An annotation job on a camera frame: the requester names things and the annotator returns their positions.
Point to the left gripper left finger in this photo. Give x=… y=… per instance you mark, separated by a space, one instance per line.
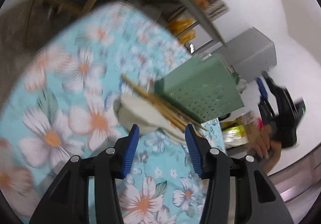
x=67 y=198

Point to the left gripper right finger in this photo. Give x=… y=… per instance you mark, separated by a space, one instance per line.
x=257 y=199

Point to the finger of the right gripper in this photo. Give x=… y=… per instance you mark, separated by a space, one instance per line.
x=261 y=88

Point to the wooden chopstick two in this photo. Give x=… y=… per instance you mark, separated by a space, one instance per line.
x=174 y=115

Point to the person right hand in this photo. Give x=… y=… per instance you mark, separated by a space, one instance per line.
x=266 y=149

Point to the silver refrigerator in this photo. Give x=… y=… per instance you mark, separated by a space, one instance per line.
x=249 y=54

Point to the yellow green rice bag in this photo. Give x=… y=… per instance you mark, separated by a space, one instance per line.
x=234 y=136

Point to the green plastic utensil holder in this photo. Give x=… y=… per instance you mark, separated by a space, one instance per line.
x=203 y=89

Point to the floral blue tablecloth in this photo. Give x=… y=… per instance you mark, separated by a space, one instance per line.
x=65 y=106

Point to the butter bread box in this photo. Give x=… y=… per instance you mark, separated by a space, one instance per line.
x=213 y=8

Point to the yellow plastic bag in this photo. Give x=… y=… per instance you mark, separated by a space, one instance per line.
x=178 y=26

